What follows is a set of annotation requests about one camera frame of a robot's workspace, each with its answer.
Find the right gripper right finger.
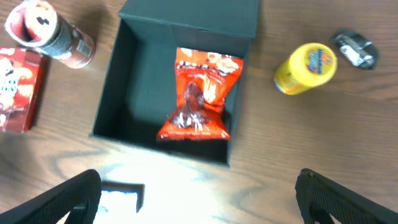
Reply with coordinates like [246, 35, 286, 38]
[295, 168, 397, 224]

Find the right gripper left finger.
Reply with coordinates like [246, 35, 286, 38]
[1, 169, 102, 224]

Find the yellow Mentos bottle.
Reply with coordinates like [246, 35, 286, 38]
[274, 43, 338, 95]

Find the Hello Panda red box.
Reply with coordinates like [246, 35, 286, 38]
[1, 47, 44, 133]

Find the red Hacks candy bag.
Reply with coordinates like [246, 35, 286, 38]
[157, 47, 244, 140]

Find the Pringles small can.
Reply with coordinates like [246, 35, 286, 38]
[4, 1, 95, 69]

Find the blue Eclipse mint tin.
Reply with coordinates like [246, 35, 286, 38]
[93, 180, 145, 224]

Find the dark green open box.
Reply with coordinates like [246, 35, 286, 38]
[91, 0, 259, 165]

